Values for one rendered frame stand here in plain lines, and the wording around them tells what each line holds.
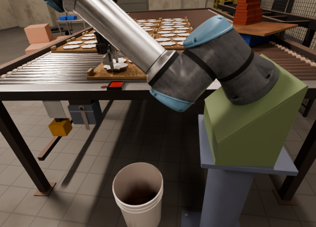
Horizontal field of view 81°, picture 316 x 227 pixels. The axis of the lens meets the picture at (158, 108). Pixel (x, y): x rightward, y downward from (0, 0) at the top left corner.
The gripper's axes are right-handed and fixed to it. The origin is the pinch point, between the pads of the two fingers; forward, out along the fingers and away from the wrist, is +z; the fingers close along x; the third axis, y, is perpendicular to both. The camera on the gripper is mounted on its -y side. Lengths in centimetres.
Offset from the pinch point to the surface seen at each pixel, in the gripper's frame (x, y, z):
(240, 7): -80, -91, -16
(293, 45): -41, -119, 8
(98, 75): 7.3, 8.6, 2.1
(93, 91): 21.6, 6.7, 4.9
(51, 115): 20.9, 36.5, 18.9
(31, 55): -33, 76, -3
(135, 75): 8.1, -12.7, 3.3
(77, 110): 23.4, 18.0, 14.8
